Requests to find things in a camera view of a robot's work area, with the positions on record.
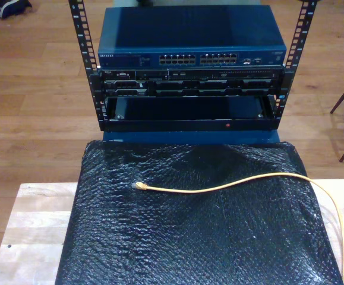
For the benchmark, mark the black rack server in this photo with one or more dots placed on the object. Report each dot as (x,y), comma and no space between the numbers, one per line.
(207,86)

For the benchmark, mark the blue rack base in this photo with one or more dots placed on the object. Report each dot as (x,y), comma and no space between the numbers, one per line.
(249,138)

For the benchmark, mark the black bubble wrap mat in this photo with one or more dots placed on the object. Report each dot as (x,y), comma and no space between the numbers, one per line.
(174,237)

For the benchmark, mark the dark blue sneaker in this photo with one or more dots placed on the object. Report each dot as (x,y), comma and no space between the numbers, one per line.
(8,7)

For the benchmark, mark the blue network switch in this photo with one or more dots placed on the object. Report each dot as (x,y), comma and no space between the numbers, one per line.
(189,29)

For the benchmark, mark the black perforated rack post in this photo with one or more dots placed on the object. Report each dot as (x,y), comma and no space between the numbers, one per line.
(304,23)
(82,29)

